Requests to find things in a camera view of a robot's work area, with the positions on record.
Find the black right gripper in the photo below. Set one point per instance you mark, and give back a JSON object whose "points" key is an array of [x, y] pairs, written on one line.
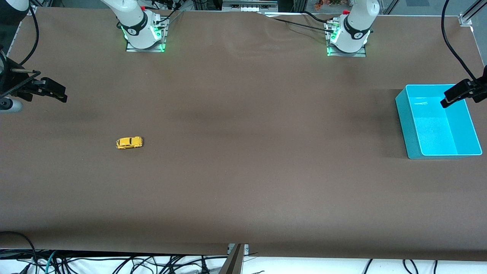
{"points": [[14, 82]]}

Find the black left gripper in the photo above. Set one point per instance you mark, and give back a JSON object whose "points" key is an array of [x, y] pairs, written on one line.
{"points": [[480, 86]]}

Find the yellow beetle toy car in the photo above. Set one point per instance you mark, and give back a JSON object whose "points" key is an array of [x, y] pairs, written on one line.
{"points": [[129, 142]]}

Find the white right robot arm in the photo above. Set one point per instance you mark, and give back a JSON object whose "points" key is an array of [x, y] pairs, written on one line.
{"points": [[137, 26]]}

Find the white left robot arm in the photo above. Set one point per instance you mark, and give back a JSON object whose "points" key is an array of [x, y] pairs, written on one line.
{"points": [[355, 30]]}

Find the teal plastic bin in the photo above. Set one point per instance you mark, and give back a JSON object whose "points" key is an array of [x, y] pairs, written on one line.
{"points": [[437, 137]]}

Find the white power strip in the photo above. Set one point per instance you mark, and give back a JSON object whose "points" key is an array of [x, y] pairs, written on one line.
{"points": [[247, 7]]}

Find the aluminium frame profile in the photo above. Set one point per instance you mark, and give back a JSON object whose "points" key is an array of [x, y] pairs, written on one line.
{"points": [[468, 17]]}

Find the metal table edge bracket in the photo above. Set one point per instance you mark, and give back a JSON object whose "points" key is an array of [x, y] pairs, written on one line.
{"points": [[236, 262]]}

